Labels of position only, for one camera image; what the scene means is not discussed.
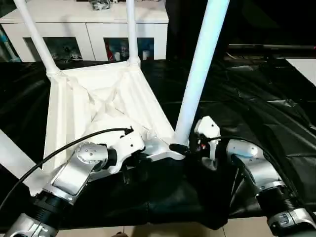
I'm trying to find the white flat board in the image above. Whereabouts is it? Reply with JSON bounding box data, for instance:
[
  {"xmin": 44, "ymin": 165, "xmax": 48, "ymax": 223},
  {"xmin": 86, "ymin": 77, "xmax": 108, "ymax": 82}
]
[{"xmin": 284, "ymin": 57, "xmax": 316, "ymax": 87}]

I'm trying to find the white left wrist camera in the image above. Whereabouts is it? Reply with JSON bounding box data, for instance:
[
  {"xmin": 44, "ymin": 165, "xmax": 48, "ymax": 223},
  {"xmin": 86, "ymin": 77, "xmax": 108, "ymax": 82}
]
[{"xmin": 108, "ymin": 131, "xmax": 147, "ymax": 175}]

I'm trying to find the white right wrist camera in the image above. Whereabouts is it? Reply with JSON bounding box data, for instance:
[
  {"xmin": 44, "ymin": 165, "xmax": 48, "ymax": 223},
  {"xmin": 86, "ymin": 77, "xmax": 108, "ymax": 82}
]
[{"xmin": 194, "ymin": 116, "xmax": 222, "ymax": 171}]

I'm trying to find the white plastic table top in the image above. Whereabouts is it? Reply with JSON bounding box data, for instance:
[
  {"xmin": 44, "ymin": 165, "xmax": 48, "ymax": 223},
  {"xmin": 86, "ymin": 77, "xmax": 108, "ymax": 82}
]
[{"xmin": 28, "ymin": 60, "xmax": 191, "ymax": 196}]

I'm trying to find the black long bar device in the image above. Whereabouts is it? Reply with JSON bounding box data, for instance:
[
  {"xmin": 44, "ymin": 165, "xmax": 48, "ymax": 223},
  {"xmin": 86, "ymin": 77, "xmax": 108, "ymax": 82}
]
[{"xmin": 228, "ymin": 43, "xmax": 316, "ymax": 52}]

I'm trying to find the white glass-door cabinet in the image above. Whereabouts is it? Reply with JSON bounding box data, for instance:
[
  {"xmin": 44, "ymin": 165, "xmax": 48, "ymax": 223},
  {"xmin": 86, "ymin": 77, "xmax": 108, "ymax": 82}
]
[{"xmin": 0, "ymin": 0, "xmax": 170, "ymax": 63}]

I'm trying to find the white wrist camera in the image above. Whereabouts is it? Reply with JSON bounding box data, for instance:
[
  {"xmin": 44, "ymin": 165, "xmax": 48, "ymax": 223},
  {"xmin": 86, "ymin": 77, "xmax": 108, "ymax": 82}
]
[
  {"xmin": 108, "ymin": 131, "xmax": 147, "ymax": 175},
  {"xmin": 194, "ymin": 116, "xmax": 222, "ymax": 171}
]

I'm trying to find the black white crumpled bundle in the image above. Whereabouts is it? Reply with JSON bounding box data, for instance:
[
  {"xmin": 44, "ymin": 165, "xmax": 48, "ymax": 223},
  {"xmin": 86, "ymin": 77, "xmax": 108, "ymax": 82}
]
[{"xmin": 89, "ymin": 0, "xmax": 112, "ymax": 11}]

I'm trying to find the black tall cabinet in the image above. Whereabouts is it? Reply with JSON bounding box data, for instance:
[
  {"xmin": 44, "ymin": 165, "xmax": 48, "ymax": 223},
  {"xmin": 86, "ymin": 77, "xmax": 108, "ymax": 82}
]
[{"xmin": 167, "ymin": 0, "xmax": 231, "ymax": 60}]

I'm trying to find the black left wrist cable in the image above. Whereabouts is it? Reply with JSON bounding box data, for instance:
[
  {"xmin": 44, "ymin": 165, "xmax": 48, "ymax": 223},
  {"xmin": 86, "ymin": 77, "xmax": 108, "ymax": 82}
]
[{"xmin": 0, "ymin": 125, "xmax": 136, "ymax": 211}]

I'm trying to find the black plastic mat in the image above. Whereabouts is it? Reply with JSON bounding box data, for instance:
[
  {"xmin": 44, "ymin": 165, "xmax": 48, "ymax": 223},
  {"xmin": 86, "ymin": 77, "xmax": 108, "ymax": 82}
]
[{"xmin": 0, "ymin": 56, "xmax": 316, "ymax": 232}]

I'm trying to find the white plastic table leg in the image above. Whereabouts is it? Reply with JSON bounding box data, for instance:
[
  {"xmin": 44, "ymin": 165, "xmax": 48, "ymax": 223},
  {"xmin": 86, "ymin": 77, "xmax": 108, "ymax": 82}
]
[
  {"xmin": 125, "ymin": 0, "xmax": 142, "ymax": 68},
  {"xmin": 0, "ymin": 129, "xmax": 38, "ymax": 185},
  {"xmin": 173, "ymin": 0, "xmax": 232, "ymax": 149},
  {"xmin": 13, "ymin": 0, "xmax": 62, "ymax": 77}
]

